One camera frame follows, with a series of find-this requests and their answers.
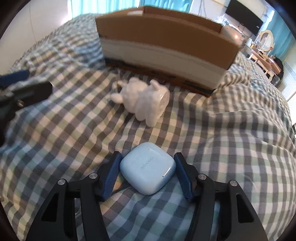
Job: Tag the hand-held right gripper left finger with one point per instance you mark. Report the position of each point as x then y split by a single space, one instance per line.
111 176

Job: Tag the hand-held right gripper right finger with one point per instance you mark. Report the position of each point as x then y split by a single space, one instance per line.
183 176

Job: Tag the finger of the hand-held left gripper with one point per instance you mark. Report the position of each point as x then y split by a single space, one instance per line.
13 77
32 91

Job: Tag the light blue earbud case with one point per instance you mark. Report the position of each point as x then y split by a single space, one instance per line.
148 168

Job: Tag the white animal figurine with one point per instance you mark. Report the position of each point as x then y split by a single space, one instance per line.
143 99

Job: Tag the cardboard box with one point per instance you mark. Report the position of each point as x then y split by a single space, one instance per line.
161 46

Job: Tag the checkered bed blanket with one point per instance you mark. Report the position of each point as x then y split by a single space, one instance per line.
219 139

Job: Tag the wide teal curtain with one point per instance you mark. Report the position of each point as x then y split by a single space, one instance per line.
92 5

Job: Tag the black bag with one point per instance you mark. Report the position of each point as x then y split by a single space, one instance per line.
278 66

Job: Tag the oval white vanity mirror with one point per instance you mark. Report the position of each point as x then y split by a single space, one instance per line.
266 40

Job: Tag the narrow teal curtain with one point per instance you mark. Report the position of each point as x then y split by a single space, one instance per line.
281 32

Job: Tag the black wall television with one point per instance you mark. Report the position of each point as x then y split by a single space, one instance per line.
245 15

